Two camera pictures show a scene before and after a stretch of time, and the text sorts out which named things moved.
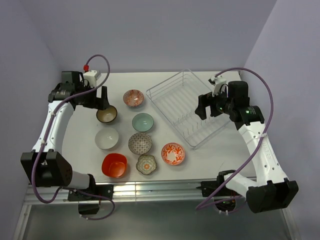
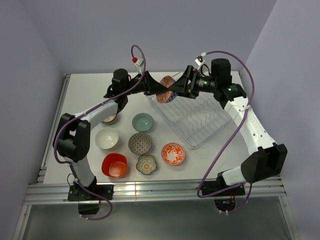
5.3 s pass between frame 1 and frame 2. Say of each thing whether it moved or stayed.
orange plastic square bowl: stayed
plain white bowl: stayed
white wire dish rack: stayed
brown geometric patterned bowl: stayed
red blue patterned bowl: moved
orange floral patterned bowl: stayed
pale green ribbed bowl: stayed
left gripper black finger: moved
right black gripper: moved
